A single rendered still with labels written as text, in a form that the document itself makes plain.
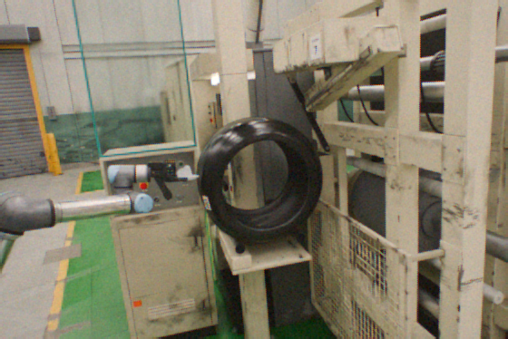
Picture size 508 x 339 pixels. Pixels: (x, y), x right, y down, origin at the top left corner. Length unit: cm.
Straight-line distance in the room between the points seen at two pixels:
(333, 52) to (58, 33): 950
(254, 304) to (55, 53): 906
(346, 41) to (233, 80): 69
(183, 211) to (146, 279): 48
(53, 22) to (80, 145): 302
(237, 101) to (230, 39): 30
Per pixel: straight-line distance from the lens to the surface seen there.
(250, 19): 242
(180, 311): 254
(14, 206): 136
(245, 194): 194
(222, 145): 150
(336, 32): 137
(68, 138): 1042
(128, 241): 233
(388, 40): 135
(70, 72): 1049
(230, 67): 187
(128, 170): 157
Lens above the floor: 156
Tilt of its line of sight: 12 degrees down
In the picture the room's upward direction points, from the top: 5 degrees counter-clockwise
